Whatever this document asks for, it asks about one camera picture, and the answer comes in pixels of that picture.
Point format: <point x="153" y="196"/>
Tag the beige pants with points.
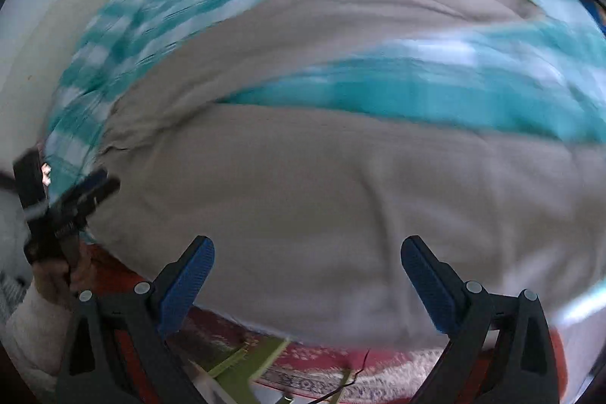
<point x="307" y="195"/>

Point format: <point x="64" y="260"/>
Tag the person's left forearm white sleeve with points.
<point x="35" y="333"/>

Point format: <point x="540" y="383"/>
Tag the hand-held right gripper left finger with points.
<point x="189" y="276"/>

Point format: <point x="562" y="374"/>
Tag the red patterned rug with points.
<point x="322" y="361"/>

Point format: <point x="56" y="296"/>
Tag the green flat object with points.
<point x="246" y="359"/>

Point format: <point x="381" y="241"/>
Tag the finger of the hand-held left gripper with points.
<point x="90" y="181"/>
<point x="102" y="192"/>

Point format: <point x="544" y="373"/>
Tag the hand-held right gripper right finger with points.
<point x="426" y="281"/>

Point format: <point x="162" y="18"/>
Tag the teal checked blanket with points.
<point x="402" y="91"/>

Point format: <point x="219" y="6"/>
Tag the person's left hand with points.
<point x="57" y="278"/>

